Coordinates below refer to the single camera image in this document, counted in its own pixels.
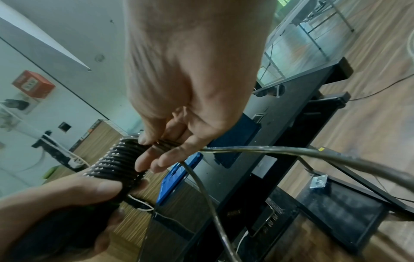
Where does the person's left hand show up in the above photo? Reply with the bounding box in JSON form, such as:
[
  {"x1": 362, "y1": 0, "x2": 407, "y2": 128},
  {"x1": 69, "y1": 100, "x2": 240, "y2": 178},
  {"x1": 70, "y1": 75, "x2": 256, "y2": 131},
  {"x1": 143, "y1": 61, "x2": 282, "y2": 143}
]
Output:
[{"x1": 0, "y1": 174, "x2": 150, "y2": 262}]

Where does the person's right hand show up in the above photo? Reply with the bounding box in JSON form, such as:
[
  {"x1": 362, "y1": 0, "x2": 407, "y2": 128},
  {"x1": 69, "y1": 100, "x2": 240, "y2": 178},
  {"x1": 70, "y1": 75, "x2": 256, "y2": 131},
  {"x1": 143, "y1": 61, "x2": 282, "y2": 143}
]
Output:
[{"x1": 122, "y1": 0, "x2": 276, "y2": 174}]

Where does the black green-striped jump rope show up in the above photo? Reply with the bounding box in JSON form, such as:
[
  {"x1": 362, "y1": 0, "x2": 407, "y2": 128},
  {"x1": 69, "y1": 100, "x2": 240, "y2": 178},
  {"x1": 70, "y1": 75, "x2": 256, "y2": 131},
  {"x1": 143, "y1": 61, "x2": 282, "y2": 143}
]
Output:
[{"x1": 6, "y1": 133, "x2": 414, "y2": 262}]

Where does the blue bin lid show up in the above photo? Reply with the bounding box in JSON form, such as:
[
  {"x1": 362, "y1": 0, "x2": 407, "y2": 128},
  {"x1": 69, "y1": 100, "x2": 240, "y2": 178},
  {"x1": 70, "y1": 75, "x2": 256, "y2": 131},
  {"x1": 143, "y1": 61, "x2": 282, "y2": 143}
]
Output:
[{"x1": 156, "y1": 152, "x2": 204, "y2": 205}]

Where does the red alarm box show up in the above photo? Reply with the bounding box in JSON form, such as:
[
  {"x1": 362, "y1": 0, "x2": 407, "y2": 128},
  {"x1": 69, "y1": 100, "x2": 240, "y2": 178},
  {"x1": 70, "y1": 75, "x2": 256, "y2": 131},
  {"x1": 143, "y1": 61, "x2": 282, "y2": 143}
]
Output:
[{"x1": 11, "y1": 70, "x2": 56, "y2": 99}]

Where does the white folding table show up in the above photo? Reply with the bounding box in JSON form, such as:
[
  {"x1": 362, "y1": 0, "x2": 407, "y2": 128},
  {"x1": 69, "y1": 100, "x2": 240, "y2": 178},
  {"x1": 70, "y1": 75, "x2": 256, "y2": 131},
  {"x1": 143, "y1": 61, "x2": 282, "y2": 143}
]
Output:
[{"x1": 258, "y1": 0, "x2": 355, "y2": 89}]

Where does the black glossy low table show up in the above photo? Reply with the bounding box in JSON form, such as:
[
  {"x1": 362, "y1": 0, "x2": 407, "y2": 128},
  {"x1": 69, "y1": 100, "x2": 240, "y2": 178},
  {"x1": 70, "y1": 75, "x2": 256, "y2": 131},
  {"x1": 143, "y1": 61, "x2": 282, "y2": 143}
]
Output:
[{"x1": 138, "y1": 56, "x2": 414, "y2": 262}]

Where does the white socket with plug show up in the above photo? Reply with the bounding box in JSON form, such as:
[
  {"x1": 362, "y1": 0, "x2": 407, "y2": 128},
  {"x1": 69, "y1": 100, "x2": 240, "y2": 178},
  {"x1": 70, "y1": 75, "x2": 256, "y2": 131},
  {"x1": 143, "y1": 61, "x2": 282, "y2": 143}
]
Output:
[{"x1": 0, "y1": 98, "x2": 31, "y2": 115}]

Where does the crumpled white wrapper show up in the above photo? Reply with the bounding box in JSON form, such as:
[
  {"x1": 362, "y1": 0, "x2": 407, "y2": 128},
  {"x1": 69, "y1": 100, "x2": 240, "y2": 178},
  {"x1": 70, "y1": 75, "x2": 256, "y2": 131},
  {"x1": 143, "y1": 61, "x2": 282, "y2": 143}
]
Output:
[{"x1": 308, "y1": 174, "x2": 329, "y2": 190}]

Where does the white wall cable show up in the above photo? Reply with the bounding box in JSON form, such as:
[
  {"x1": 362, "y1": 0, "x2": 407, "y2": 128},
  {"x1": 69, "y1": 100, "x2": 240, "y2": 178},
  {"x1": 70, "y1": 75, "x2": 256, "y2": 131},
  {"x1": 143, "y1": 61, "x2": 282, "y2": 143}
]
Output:
[{"x1": 42, "y1": 133, "x2": 154, "y2": 212}]

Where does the black floor cable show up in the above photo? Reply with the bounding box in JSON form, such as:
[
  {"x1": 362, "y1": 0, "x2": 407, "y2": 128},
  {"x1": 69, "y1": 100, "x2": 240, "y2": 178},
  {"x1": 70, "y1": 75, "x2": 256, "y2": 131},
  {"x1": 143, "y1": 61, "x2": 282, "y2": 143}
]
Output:
[{"x1": 349, "y1": 73, "x2": 414, "y2": 102}]

